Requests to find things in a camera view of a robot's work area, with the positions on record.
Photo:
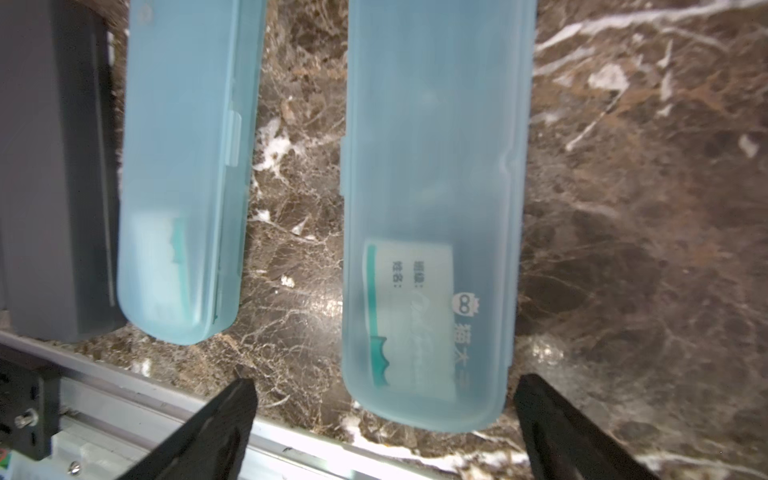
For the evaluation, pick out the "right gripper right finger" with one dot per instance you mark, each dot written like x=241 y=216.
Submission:
x=562 y=443

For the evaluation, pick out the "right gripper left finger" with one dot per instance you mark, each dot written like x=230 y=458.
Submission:
x=210 y=445

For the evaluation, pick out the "black pencil case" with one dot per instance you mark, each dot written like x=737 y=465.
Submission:
x=59 y=182

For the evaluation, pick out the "teal pencil case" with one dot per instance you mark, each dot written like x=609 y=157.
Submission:
x=433 y=165
x=190 y=116

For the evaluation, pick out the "aluminium front rail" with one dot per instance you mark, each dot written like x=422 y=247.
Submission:
x=111 y=419

